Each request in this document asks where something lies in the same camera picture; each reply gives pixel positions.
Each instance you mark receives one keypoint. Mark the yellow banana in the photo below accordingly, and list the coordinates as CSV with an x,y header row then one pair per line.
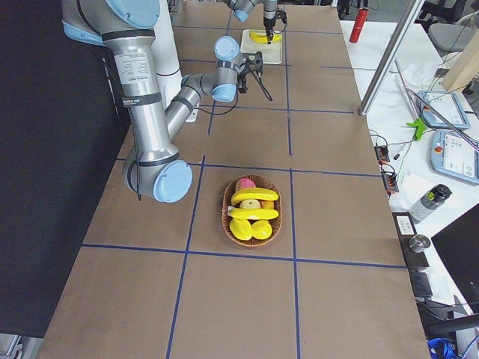
x,y
259,37
276,38
252,214
253,193

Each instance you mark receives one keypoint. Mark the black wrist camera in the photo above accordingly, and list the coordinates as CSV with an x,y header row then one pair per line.
x,y
253,62

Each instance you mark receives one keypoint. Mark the blue teach pendant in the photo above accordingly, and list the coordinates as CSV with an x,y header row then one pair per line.
x,y
453,156
447,104

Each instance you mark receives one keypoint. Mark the brown woven basket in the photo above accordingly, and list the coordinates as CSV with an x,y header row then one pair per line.
x,y
261,182

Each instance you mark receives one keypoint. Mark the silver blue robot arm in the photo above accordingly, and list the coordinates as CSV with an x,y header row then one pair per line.
x,y
242,9
129,29

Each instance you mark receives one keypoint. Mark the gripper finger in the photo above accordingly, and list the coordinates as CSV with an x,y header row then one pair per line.
x,y
267,33
270,34

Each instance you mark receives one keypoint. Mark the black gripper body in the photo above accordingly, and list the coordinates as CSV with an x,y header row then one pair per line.
x,y
242,78
269,19

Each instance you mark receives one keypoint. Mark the long metal reacher grabber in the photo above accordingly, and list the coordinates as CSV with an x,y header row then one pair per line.
x,y
414,97

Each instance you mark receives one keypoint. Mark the small metal cup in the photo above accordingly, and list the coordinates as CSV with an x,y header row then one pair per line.
x,y
419,243

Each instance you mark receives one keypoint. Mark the orange black electronics box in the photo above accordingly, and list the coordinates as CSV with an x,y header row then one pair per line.
x,y
382,154

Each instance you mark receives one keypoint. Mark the yellow lemon right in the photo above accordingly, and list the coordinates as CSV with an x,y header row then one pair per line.
x,y
261,229

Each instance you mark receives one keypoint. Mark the black monitor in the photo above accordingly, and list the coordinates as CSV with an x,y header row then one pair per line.
x,y
457,247

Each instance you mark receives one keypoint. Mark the aluminium frame post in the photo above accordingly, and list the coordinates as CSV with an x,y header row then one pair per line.
x,y
406,21

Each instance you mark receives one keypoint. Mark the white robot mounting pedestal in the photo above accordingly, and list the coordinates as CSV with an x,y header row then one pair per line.
x,y
165,59

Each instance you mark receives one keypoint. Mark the grey water bottle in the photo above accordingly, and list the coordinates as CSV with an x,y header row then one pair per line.
x,y
429,202

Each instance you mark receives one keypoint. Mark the yellow green apple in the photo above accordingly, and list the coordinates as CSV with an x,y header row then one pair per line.
x,y
250,204

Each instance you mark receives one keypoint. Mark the near blue teach pendant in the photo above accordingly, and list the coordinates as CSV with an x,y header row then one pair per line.
x,y
453,156

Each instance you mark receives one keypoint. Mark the red cylindrical bottle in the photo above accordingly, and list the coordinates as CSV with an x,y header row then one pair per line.
x,y
360,20

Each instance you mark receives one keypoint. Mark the red orange mango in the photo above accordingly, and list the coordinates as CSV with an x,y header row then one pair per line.
x,y
267,204

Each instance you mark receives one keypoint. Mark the far blue teach pendant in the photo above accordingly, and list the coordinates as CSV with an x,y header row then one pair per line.
x,y
447,104

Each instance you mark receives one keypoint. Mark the pink red apple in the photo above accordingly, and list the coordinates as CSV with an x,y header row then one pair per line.
x,y
244,183

